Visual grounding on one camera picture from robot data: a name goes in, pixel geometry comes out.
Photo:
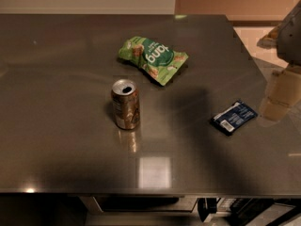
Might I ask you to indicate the shelf items under table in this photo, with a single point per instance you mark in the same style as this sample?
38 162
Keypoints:
249 211

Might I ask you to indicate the green rice chip bag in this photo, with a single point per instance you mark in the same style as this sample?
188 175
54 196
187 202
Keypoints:
157 60

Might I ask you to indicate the brown soda can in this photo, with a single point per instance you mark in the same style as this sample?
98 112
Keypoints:
125 97

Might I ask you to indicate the blue rxbar blueberry wrapper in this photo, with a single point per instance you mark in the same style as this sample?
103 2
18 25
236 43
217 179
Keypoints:
234 117

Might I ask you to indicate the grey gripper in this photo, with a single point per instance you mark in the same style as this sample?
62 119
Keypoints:
290 42

